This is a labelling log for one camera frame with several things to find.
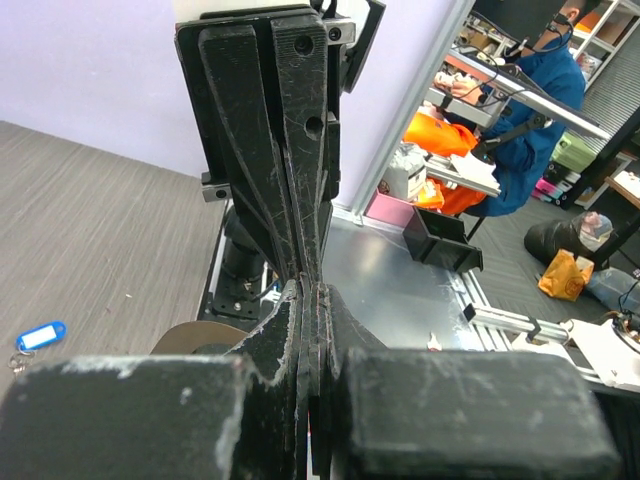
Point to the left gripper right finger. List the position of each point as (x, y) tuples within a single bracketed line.
[(414, 414)]

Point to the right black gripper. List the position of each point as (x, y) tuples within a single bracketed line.
[(275, 174)]

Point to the orange paper bag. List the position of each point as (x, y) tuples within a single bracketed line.
[(566, 276)]

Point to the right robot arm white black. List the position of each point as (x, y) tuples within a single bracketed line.
[(265, 83)]

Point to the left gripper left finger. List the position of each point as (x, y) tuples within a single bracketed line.
[(236, 416)]

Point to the black trash bag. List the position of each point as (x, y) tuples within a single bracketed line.
[(582, 235)]

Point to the key with blue tag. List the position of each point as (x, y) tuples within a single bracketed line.
[(31, 341)]

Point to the pink box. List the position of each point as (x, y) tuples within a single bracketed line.
[(385, 210)]

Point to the black plastic box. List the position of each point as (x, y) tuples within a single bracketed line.
[(439, 240)]

